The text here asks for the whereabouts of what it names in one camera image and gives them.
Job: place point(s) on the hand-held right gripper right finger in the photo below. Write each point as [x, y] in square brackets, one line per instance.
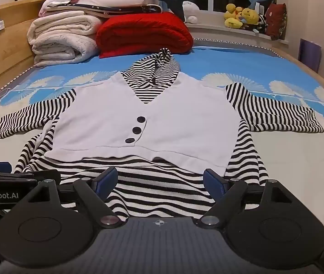
[214, 183]

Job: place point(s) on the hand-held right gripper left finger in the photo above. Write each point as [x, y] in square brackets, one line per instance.
[106, 181]

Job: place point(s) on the striped and white hooded top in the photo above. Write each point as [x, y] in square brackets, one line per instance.
[164, 114]

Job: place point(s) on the white fleece folded blanket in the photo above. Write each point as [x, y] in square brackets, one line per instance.
[62, 42]

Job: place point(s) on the red folded blanket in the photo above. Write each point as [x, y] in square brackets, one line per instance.
[142, 34]

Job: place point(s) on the white windowsill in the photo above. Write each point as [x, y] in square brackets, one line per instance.
[216, 31]

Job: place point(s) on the black and white striped plush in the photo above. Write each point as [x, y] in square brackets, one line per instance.
[260, 24]

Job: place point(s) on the yellow duck plush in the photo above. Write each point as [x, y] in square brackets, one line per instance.
[250, 15]
[232, 14]

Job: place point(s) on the white seal plush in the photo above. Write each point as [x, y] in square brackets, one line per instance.
[190, 11]

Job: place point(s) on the dark red cushion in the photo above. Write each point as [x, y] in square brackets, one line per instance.
[276, 20]

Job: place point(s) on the white folded quilt navy trim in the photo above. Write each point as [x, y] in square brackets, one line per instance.
[113, 1]

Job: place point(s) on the wooden bed frame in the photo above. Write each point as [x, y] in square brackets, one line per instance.
[7, 34]

